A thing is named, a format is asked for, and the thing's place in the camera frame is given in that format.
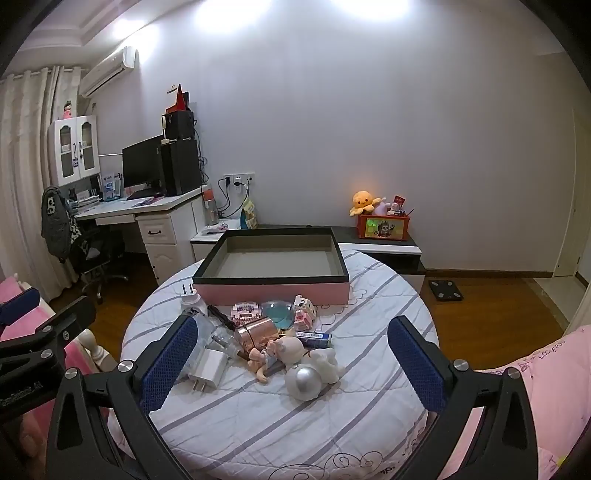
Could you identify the dark blue small box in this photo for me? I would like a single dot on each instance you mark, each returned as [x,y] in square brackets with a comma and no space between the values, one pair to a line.
[318,340]

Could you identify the yellow paper bag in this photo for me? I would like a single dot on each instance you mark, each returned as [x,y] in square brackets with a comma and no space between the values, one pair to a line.
[250,214]

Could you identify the bottle with orange cap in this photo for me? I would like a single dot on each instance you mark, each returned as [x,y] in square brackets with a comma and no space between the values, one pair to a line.
[210,207]

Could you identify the cream curtain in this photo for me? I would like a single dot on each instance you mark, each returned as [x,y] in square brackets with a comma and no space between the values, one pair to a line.
[23,161]

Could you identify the rose gold metal jar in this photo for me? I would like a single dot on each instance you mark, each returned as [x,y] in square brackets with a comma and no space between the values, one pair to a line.
[256,337]

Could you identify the pink plush toy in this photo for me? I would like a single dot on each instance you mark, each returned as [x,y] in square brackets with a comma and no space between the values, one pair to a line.
[382,207]

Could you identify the small pink white block figure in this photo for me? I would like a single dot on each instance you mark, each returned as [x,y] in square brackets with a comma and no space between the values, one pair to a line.
[304,314]

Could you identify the white charger plug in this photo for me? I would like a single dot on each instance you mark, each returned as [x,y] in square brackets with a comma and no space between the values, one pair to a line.
[208,369]

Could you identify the black bathroom scale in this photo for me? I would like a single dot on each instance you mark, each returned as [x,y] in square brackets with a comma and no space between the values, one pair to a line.
[445,290]

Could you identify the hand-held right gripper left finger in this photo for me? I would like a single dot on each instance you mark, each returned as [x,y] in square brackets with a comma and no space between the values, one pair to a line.
[168,364]

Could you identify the blue white box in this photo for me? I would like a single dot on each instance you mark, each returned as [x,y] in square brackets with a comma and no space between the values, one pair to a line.
[111,187]

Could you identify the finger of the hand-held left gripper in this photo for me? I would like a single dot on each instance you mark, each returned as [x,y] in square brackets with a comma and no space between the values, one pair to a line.
[18,305]
[69,318]

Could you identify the black computer monitor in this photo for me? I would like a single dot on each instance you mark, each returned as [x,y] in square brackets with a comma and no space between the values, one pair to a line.
[143,164]

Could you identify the clear dome with blue base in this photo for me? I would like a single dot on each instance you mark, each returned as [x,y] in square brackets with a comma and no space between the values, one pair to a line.
[277,311]

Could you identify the orange octopus plush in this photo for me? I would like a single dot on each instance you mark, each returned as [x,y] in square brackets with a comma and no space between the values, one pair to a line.
[364,202]

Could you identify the pink printed quilt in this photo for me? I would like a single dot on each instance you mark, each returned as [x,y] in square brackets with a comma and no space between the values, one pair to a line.
[554,392]

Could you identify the white glass-door cabinet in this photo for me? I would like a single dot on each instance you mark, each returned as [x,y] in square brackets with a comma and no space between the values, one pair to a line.
[74,147]

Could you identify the white bed post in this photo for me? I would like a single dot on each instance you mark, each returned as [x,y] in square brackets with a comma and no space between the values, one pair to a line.
[97,350]

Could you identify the pink pig plush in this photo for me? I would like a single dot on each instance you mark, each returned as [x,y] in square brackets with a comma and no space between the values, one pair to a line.
[277,353]

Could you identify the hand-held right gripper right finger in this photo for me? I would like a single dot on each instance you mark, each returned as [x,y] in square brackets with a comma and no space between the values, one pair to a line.
[418,369]

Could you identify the black speaker box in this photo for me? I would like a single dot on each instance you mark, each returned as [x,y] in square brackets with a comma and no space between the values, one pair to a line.
[180,124]

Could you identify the small pink doll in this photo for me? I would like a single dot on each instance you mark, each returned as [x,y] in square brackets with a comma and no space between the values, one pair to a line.
[68,110]

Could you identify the black office chair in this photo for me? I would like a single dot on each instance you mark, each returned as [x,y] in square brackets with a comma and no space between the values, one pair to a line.
[94,254]

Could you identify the red white small card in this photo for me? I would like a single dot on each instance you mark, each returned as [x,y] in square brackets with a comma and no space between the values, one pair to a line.
[399,203]

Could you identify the pink box with black rim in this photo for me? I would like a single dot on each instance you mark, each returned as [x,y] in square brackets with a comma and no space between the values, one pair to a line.
[277,288]

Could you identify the black hair clip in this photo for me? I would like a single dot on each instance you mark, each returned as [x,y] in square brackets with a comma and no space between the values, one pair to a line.
[220,317]

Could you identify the black patterned jacket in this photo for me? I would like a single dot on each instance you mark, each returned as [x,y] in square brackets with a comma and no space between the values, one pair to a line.
[55,221]

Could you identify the white door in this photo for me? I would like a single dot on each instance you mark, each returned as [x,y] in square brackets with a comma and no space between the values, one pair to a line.
[565,207]

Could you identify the white desk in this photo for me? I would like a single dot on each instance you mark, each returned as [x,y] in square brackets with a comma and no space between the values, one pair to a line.
[161,230]

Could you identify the clear plastic case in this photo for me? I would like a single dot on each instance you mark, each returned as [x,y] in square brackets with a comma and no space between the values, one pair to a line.
[219,339]

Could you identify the black computer tower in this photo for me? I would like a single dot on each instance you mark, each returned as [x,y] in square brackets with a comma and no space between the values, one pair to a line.
[182,166]

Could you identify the red storage box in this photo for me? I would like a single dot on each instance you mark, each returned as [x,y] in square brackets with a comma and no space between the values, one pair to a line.
[383,227]

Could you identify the white air conditioner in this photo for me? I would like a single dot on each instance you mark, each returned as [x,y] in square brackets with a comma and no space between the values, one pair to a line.
[108,71]

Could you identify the white wall outlet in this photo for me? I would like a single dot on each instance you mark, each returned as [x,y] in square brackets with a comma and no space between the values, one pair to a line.
[239,179]

